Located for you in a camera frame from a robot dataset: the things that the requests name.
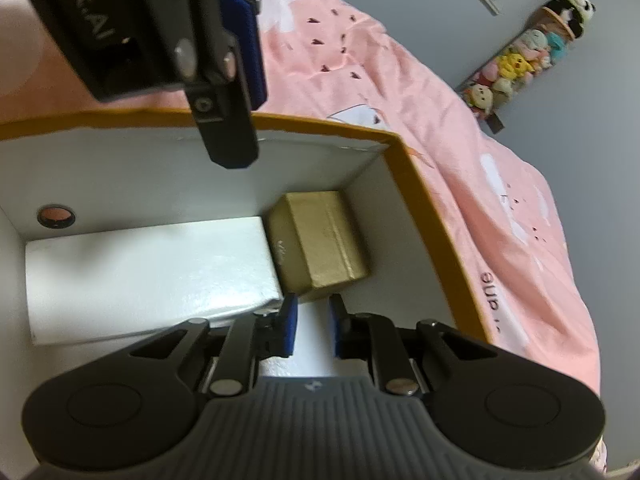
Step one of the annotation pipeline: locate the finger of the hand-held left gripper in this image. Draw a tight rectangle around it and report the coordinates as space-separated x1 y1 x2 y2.
132 0 269 171

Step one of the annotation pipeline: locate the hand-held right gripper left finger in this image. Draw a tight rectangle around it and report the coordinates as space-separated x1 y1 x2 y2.
127 294 301 396

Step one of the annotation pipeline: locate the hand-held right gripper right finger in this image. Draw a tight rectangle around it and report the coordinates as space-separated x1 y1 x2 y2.
327 294 501 396

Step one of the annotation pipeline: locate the orange-rimmed cardboard box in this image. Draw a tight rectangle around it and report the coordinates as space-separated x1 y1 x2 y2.
0 106 500 411

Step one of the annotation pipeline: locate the gold box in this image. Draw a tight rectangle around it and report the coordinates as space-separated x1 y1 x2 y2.
263 190 372 303

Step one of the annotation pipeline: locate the white rectangular box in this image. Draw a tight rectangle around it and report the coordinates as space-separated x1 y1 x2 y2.
24 216 286 347

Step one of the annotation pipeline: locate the pink printed blanket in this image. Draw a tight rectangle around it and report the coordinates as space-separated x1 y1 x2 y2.
0 0 601 396

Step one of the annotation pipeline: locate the column of plush toys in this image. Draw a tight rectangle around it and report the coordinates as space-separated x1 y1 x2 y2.
457 0 597 135

